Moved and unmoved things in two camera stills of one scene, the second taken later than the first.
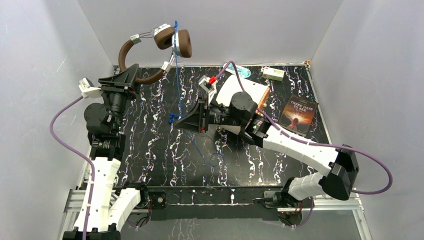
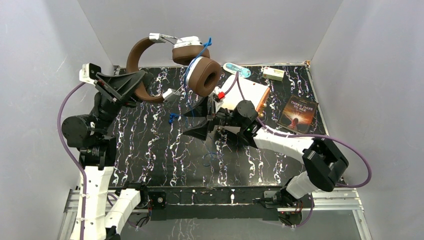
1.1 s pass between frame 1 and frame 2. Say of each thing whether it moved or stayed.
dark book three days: stayed
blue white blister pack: stayed
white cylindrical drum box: stayed
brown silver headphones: moved
